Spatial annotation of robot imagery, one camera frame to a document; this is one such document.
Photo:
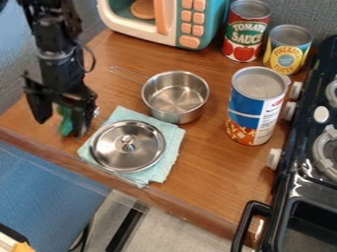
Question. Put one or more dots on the toy microwave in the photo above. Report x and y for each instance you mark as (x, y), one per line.
(175, 19)

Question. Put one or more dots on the green toy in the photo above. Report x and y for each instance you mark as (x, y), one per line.
(66, 119)

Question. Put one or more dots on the blue and white can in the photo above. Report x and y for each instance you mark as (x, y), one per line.
(254, 108)

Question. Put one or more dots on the silver lid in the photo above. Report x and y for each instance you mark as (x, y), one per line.
(127, 146)

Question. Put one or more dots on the toy stove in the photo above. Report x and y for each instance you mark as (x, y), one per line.
(307, 164)

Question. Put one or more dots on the red tomato can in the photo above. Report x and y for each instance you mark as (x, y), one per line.
(245, 32)

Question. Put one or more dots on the silver pot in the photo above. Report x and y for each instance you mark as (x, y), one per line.
(175, 98)

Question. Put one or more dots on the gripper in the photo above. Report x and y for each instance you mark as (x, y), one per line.
(61, 74)

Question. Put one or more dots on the light green cloth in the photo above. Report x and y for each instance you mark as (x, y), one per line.
(173, 144)

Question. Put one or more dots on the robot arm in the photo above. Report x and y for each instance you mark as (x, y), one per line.
(50, 23)

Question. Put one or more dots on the yellow pineapple can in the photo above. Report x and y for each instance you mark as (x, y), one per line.
(287, 50)

